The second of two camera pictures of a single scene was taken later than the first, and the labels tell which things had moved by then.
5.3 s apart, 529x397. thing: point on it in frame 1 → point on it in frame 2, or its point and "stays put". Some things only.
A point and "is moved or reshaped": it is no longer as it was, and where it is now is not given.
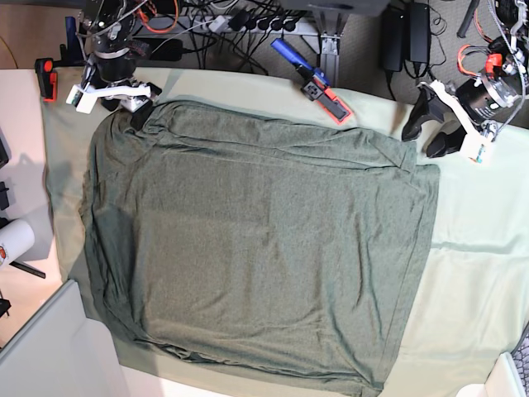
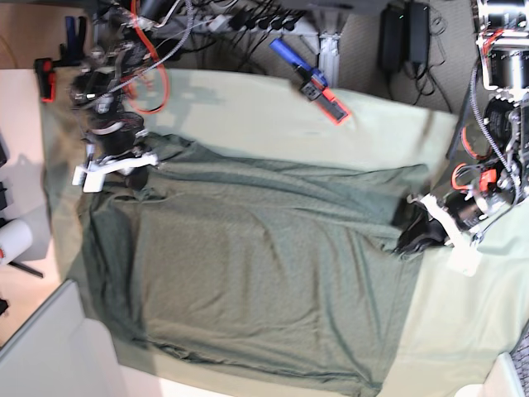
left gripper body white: x=132 y=98 → x=92 y=174
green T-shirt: x=234 y=241 is moved or reshaped
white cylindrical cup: x=16 y=237 stays put
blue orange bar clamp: x=315 y=84 stays put
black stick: x=24 y=268 stays put
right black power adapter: x=420 y=32 stays put
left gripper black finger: x=140 y=116 → x=138 y=177
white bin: x=60 y=352 stays put
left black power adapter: x=393 y=23 stays put
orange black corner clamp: x=47 y=78 stays put
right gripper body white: x=474 y=147 → x=464 y=256
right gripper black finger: x=426 y=107 → x=421 y=231
